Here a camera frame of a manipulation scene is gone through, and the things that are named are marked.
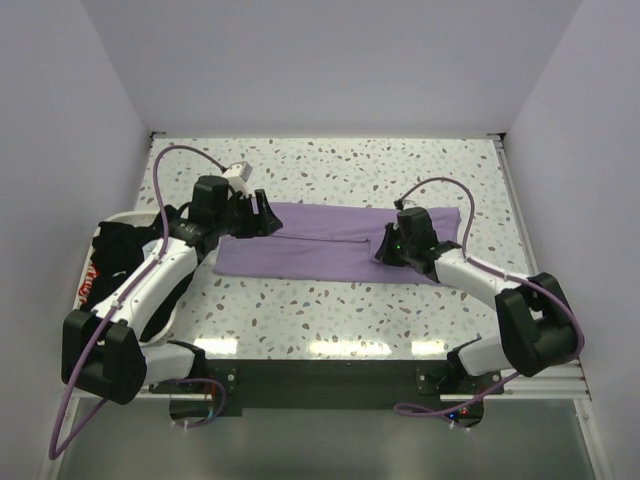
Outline purple t-shirt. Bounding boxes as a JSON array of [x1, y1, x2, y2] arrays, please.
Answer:
[[213, 202, 432, 285]]

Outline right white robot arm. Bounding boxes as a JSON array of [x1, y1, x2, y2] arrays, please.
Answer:
[[375, 207, 585, 387]]

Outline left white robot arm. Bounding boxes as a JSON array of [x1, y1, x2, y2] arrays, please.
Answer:
[[61, 175, 283, 405]]

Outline black clothes in basket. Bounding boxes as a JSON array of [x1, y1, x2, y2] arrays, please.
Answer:
[[76, 211, 197, 344]]

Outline white laundry basket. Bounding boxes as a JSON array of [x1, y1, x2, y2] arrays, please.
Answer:
[[76, 211, 197, 345]]

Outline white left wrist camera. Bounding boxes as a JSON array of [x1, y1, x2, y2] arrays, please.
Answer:
[[222, 161, 253, 195]]

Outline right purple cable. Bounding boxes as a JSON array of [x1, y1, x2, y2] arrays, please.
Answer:
[[393, 177, 586, 419]]

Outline purple cable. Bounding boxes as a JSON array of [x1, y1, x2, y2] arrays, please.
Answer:
[[393, 177, 586, 419], [47, 144, 231, 460]]

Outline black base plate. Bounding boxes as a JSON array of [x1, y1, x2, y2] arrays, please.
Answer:
[[149, 357, 501, 419]]

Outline aluminium rail frame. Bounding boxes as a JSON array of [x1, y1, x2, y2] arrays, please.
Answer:
[[435, 138, 588, 396]]

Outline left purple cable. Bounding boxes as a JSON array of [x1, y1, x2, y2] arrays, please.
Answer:
[[47, 144, 231, 460]]

